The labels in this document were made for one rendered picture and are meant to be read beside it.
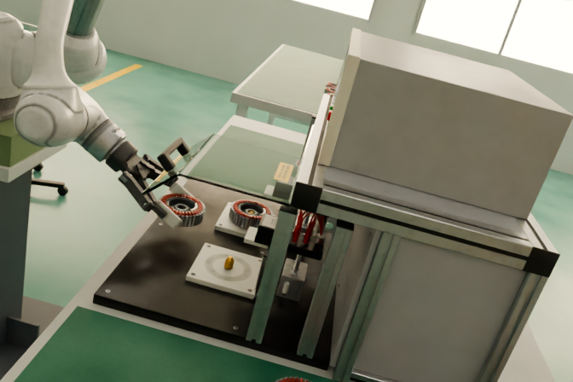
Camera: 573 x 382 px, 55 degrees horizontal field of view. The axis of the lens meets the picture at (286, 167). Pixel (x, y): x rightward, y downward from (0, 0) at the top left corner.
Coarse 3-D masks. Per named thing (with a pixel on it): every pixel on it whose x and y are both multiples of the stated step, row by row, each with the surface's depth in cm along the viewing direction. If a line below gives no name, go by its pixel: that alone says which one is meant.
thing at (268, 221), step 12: (264, 216) 119; (252, 228) 121; (264, 228) 114; (252, 240) 116; (264, 240) 115; (300, 240) 117; (312, 240) 118; (324, 240) 120; (300, 252) 115; (312, 252) 114
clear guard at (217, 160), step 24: (216, 144) 110; (240, 144) 114; (192, 168) 97; (216, 168) 99; (240, 168) 102; (264, 168) 105; (144, 192) 96; (240, 192) 93; (264, 192) 95; (288, 192) 97
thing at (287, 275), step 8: (288, 264) 121; (304, 264) 123; (288, 272) 118; (304, 272) 120; (288, 280) 117; (296, 280) 117; (304, 280) 117; (280, 288) 118; (288, 288) 118; (296, 288) 118; (280, 296) 119; (288, 296) 118; (296, 296) 118
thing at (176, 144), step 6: (180, 138) 109; (174, 144) 106; (180, 144) 108; (186, 144) 110; (168, 150) 102; (174, 150) 105; (180, 150) 109; (186, 150) 109; (162, 156) 100; (168, 156) 101; (162, 162) 101; (168, 162) 101; (168, 168) 101
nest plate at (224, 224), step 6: (228, 204) 151; (228, 210) 147; (222, 216) 144; (228, 216) 144; (276, 216) 151; (222, 222) 141; (228, 222) 141; (216, 228) 138; (222, 228) 138; (228, 228) 138; (234, 228) 139; (240, 228) 140; (234, 234) 138; (240, 234) 138
